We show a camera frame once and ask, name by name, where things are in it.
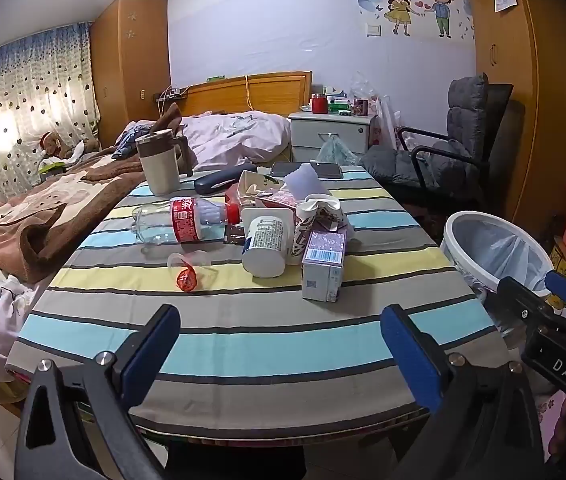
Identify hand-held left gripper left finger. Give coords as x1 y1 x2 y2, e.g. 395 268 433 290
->
14 304 182 480

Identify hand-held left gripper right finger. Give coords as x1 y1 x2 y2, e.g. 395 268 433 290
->
380 304 546 480

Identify pale blue bin liner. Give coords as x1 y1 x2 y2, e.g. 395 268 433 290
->
450 217 548 291

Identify clear plastic cup red lid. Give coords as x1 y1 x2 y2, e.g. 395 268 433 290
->
167 252 218 293

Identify white trash bin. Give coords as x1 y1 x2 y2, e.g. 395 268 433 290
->
440 210 556 306

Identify purple drink carton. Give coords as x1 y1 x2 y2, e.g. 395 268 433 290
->
301 230 348 303

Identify clear plastic bottle red label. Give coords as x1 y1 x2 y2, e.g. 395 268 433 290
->
130 196 241 246

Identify white yoghurt cup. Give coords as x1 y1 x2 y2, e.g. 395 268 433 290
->
240 207 296 279

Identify white foam net sleeve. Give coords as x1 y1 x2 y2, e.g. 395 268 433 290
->
283 162 331 206

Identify striped tablecloth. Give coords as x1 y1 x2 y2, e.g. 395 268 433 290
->
5 164 508 441

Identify cream mug brown lid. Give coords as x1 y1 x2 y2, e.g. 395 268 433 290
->
135 129 194 196

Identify dark blue glasses case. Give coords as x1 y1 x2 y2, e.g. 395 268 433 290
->
194 162 258 195

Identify brown patterned blanket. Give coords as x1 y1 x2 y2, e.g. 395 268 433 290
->
0 102 198 283

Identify large wooden wardrobe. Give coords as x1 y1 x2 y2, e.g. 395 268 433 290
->
460 0 566 241

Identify grey cushioned office chair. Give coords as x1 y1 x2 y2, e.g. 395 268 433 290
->
360 74 526 206

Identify black smartphone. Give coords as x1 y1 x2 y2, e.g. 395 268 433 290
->
270 161 344 180

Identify blue plaid cloth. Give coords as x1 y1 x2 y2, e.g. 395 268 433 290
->
113 127 156 161

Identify clear plastic bag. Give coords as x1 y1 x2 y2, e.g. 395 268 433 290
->
348 72 378 101
315 132 364 167

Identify white plastic bags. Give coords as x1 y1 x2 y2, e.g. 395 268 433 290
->
370 95 398 148

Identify brown plush toy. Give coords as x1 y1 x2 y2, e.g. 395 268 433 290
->
38 131 98 161

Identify pink duvet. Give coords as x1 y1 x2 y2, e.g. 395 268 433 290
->
178 110 292 171

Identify white nightstand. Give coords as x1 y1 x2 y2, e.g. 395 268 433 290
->
288 111 378 163

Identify wooden bed headboard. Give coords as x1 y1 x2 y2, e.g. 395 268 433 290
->
180 71 314 117

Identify heart print curtain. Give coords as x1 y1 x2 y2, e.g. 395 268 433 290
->
0 20 101 206

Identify narrow wooden wardrobe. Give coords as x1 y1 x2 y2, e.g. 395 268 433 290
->
89 0 171 148

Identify cartoon couple wall sticker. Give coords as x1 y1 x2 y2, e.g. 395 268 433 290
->
283 0 476 43

